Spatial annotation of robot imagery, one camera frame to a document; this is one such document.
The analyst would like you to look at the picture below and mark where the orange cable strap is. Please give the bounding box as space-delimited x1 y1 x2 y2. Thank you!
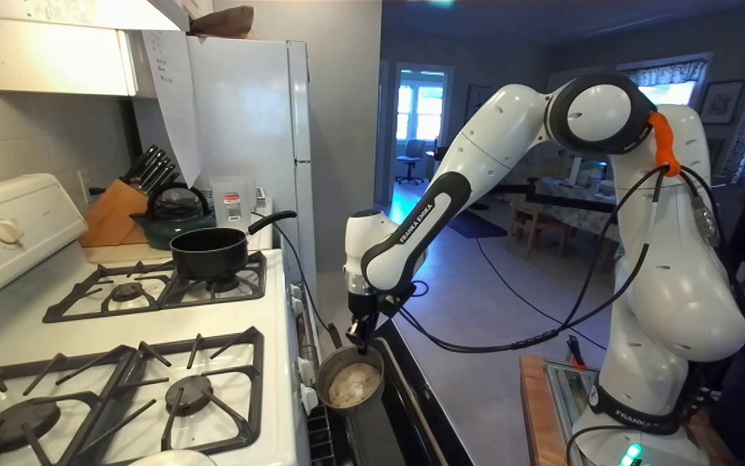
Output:
646 112 683 179

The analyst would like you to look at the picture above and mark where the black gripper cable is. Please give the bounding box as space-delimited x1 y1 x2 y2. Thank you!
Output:
388 163 730 356

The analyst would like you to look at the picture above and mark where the white wall outlet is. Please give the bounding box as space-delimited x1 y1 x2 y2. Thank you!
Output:
71 167 93 206

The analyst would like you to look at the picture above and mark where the round stove panel dial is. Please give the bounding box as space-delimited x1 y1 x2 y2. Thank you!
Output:
0 215 27 250

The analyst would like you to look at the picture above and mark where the brown wooden bowl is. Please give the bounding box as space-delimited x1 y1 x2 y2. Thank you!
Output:
186 5 256 40

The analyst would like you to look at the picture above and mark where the silver pan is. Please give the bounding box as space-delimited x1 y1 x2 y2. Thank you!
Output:
316 343 388 413

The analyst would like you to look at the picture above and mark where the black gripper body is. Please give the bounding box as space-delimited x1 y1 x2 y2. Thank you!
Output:
344 289 392 337

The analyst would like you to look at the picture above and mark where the white paper sheet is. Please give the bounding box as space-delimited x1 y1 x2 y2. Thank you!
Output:
138 31 206 188

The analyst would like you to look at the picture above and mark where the metal oven rack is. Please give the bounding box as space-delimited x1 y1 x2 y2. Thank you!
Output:
305 411 342 466

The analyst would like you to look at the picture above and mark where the wooden mounting board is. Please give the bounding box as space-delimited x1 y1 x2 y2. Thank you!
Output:
517 355 736 466

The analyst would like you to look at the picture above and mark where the blue floor rug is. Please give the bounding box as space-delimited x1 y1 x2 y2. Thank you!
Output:
444 210 508 240

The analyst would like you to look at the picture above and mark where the white range hood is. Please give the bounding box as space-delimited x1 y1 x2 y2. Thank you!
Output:
0 0 192 101

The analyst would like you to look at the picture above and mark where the black handled knife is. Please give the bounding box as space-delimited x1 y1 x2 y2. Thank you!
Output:
119 163 146 188
133 143 162 179
146 159 184 198
141 152 172 188

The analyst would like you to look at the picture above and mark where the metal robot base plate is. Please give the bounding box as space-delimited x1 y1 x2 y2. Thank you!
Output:
543 360 603 435

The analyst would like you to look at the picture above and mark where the black floor cable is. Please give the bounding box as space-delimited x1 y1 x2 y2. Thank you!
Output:
472 237 612 352

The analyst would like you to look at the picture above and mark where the black glass oven door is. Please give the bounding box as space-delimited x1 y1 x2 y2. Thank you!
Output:
329 320 475 466

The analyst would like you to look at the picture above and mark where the table with patterned cloth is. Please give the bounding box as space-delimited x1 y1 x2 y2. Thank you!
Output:
508 176 614 254

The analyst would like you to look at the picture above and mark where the dark green pot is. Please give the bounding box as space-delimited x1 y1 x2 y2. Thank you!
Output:
131 210 220 254

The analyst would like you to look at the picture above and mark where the bright glass door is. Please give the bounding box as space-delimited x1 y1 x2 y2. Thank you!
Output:
392 61 449 144

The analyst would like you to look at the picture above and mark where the small black burner cap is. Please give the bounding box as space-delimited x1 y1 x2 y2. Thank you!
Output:
107 281 146 304
162 373 217 416

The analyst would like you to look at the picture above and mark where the dark glass pot lid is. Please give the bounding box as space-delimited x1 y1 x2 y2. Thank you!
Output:
146 184 212 223

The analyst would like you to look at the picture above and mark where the white refrigerator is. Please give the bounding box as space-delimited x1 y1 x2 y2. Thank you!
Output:
186 36 318 279

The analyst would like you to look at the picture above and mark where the window with patterned curtains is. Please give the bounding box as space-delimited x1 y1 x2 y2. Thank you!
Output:
618 55 714 112

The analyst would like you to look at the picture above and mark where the black burner grate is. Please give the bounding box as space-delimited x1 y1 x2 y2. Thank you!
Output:
0 323 265 466
40 250 269 326

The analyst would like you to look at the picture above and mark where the large black burner cap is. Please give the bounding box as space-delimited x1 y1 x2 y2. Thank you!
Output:
0 398 61 456

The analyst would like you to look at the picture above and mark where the clear container red label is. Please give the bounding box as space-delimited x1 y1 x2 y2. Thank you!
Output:
208 176 257 233

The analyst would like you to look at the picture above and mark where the red black wire pair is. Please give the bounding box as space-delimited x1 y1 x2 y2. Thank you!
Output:
564 330 590 373

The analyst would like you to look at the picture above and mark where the light wooden knife block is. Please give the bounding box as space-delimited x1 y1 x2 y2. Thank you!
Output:
76 179 153 250

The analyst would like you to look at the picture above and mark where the white stove knob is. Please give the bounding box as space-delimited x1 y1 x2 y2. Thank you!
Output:
287 281 307 317
295 355 320 387
296 383 322 418

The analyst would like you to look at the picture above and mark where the white gas stove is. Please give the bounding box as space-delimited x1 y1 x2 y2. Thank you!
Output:
0 171 325 466

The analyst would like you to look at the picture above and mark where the square framed picture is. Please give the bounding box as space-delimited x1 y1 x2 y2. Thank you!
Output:
699 78 745 130

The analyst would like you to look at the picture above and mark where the black saucepan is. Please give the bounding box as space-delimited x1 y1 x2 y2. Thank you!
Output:
167 206 300 285

